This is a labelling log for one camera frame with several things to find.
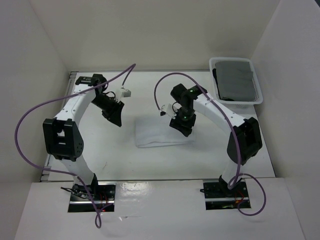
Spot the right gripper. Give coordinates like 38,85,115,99
169,106,197,137

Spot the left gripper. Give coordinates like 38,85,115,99
90,93,124,127

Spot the white skirt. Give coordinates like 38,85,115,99
135,116,196,148

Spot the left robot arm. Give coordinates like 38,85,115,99
42,74,124,200

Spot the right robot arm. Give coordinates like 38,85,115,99
169,83,263,197

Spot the black skirt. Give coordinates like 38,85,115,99
212,68,234,102

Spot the white plastic basket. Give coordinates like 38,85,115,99
209,57,263,106

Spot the grey skirt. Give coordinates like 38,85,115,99
215,61,255,102

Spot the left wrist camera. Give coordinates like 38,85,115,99
115,87,132,100

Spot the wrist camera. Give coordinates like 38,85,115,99
115,87,132,100
159,103,177,119

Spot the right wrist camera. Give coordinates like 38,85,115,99
159,103,177,119

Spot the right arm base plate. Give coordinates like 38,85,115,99
199,178,251,210

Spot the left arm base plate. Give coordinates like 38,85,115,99
65,181,116,213

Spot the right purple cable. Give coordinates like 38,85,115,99
153,72,267,216

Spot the purple cable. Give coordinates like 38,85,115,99
14,63,137,229
153,72,267,216

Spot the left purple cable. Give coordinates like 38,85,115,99
14,63,137,229

